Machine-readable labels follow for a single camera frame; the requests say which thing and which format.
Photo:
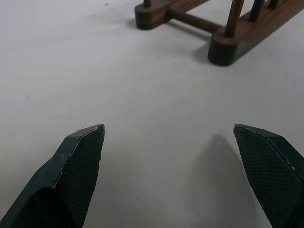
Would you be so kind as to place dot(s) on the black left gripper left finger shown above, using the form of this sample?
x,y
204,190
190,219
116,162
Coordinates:
x,y
71,171

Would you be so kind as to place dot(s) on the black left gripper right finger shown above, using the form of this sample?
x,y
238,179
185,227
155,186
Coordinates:
x,y
266,171

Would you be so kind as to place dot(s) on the dark wooden peg rack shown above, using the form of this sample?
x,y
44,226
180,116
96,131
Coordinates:
x,y
240,40

